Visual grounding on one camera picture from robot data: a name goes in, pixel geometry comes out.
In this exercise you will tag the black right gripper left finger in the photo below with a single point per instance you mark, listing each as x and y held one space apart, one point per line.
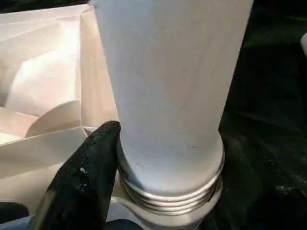
81 182

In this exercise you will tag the black mat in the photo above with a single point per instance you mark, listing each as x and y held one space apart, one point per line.
271 83

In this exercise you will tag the white plastic table top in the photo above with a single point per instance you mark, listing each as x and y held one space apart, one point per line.
48 72

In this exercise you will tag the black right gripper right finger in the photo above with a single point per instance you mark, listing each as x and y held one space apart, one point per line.
263 196

